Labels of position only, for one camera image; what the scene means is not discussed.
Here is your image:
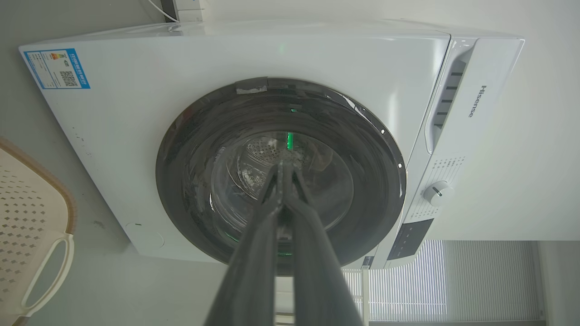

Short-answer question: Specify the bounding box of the white wall power socket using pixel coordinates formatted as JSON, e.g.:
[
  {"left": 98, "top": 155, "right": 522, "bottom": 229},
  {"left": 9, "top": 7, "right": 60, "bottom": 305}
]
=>
[{"left": 161, "top": 0, "right": 204, "bottom": 22}]

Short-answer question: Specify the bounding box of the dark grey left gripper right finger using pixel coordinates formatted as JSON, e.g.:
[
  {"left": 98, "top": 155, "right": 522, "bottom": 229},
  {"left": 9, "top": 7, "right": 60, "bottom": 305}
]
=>
[{"left": 282, "top": 163, "right": 363, "bottom": 326}]

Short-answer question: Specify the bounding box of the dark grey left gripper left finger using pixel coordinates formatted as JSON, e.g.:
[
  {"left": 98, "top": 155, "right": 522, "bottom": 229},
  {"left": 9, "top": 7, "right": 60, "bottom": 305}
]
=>
[{"left": 204, "top": 164, "right": 285, "bottom": 326}]

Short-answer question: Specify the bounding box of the blue energy label sticker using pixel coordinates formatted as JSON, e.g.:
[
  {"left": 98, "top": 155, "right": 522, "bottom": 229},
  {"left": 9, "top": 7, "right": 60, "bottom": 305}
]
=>
[{"left": 24, "top": 48, "right": 91, "bottom": 90}]

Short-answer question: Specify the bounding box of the white power cable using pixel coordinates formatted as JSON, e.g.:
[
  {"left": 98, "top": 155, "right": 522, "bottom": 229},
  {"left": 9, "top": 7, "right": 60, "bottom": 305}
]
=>
[{"left": 144, "top": 0, "right": 179, "bottom": 23}]

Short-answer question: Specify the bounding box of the white window blind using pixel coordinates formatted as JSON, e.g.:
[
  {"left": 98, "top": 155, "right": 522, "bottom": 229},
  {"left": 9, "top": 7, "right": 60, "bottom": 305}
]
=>
[{"left": 341, "top": 240, "right": 544, "bottom": 323}]

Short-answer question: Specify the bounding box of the beige perforated laundry basket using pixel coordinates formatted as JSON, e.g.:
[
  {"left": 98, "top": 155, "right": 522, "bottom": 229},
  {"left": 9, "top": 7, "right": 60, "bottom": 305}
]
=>
[{"left": 0, "top": 137, "right": 77, "bottom": 326}]

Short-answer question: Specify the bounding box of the white Hisense washing machine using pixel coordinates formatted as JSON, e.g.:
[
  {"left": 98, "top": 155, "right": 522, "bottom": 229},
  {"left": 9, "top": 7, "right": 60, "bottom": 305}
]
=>
[{"left": 19, "top": 19, "right": 525, "bottom": 270}]

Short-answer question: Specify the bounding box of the white program dial knob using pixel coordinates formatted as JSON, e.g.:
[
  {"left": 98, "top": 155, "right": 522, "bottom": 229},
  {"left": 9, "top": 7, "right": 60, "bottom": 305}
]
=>
[{"left": 423, "top": 181, "right": 455, "bottom": 207}]

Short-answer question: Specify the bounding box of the dark round washing machine door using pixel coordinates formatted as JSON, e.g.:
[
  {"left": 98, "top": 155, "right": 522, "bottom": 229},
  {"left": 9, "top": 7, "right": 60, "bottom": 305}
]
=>
[{"left": 155, "top": 77, "right": 406, "bottom": 276}]

